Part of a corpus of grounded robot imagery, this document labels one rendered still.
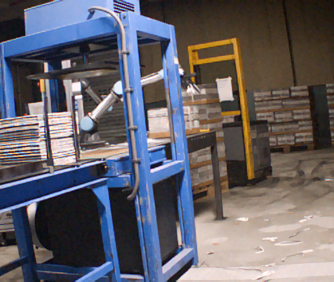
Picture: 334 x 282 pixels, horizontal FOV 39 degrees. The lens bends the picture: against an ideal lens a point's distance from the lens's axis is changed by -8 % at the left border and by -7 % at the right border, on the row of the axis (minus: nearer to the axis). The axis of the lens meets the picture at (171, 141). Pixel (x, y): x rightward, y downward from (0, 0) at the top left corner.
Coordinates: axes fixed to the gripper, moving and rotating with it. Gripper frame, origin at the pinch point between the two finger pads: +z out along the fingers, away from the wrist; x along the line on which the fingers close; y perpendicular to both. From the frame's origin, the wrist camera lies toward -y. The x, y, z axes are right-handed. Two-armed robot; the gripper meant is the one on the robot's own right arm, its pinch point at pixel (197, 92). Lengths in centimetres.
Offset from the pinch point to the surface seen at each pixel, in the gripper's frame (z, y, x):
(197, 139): 34.4, 16.2, 16.9
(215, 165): 54, 36, -30
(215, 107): -17, 55, -172
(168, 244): 93, 24, 125
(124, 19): -14, -51, 163
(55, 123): 16, -2, 194
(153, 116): -3.1, 36.1, 18.7
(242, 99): -10, 31, -204
